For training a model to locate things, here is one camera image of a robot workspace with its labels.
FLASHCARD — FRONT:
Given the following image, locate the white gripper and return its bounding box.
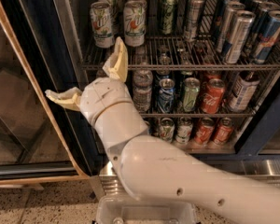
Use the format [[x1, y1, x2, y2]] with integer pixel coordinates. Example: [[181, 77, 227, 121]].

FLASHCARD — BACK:
[[45, 37, 132, 125]]

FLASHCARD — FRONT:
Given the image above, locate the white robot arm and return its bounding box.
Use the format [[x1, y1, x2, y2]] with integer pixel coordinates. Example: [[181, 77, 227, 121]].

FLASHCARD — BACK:
[[46, 38, 280, 224]]

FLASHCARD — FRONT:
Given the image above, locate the open glass fridge door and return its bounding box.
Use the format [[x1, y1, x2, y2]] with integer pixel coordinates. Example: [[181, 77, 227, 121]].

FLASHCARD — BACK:
[[0, 0, 97, 186]]

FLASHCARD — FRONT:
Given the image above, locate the blue Pepsi can middle shelf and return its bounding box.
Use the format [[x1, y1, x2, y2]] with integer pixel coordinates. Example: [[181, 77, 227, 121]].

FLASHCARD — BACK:
[[157, 78, 175, 113]]

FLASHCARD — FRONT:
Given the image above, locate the second row left 7up can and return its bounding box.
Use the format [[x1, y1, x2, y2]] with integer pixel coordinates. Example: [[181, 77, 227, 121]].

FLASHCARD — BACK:
[[99, 0, 119, 35]]

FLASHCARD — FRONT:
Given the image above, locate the left 7up can bottom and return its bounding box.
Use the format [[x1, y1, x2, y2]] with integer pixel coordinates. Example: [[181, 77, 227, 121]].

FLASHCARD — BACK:
[[159, 118, 175, 143]]

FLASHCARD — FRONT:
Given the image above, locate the green Sprite can middle shelf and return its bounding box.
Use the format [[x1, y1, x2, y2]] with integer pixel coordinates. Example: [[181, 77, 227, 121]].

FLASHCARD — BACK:
[[182, 77, 200, 112]]

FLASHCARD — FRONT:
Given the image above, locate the right 7up can bottom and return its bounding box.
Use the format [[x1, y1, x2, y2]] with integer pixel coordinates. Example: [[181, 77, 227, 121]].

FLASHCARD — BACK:
[[175, 117, 193, 144]]

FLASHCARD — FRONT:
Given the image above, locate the green tall can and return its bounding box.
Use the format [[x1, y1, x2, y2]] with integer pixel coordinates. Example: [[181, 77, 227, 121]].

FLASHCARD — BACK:
[[160, 0, 178, 35]]

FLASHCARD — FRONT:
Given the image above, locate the red Coca-Cola can middle shelf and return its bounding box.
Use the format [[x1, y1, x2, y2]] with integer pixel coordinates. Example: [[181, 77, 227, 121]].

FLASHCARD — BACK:
[[200, 78, 225, 114]]

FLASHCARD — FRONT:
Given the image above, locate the left Coca-Cola can bottom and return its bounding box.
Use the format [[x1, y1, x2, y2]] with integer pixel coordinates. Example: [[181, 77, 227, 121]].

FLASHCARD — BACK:
[[194, 118, 215, 146]]

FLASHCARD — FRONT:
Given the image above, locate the coca-cola can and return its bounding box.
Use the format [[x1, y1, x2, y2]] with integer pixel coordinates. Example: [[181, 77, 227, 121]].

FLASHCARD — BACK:
[[212, 118, 233, 146], [194, 118, 215, 146]]

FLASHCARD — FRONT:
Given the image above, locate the silver striped tall can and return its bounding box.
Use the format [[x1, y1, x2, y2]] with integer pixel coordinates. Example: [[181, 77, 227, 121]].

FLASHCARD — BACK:
[[184, 0, 205, 42]]

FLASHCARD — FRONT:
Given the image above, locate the right Coca-Cola can bottom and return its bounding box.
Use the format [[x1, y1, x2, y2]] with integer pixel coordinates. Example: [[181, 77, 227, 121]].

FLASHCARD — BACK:
[[212, 118, 233, 146]]

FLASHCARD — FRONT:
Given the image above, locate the white tilted can middle shelf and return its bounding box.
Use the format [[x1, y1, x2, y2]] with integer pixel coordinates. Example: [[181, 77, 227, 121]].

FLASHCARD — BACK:
[[227, 71, 259, 113]]

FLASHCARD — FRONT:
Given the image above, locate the silver red bull can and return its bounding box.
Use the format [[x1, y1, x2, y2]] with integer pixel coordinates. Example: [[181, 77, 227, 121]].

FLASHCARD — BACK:
[[216, 1, 245, 53], [221, 10, 256, 64]]

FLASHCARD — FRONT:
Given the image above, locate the front silver Red Bull can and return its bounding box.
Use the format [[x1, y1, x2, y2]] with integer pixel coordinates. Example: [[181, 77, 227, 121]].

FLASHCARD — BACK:
[[221, 10, 256, 64]]

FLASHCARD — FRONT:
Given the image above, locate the blue Red Bull can front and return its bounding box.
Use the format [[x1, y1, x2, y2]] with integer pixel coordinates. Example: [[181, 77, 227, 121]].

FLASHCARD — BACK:
[[250, 10, 280, 64]]

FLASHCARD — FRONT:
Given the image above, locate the right water bottle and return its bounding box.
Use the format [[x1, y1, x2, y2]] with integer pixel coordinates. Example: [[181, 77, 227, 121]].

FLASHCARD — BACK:
[[133, 54, 153, 113]]

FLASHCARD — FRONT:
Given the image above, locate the clear plastic bin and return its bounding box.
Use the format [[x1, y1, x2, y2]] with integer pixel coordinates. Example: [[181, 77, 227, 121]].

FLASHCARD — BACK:
[[96, 195, 196, 224]]

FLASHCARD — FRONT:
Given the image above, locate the top wire shelf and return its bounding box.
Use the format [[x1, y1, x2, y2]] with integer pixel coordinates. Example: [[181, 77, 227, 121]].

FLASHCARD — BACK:
[[80, 0, 280, 72]]

